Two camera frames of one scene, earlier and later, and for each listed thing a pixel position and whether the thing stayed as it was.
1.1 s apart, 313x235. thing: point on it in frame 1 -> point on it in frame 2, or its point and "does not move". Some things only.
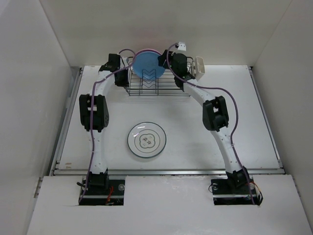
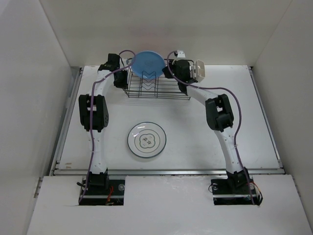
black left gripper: x=124 y=83 does not move
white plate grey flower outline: x=146 y=139 does not move
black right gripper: x=162 y=58 -> x=166 y=71
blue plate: x=146 y=65 does not move
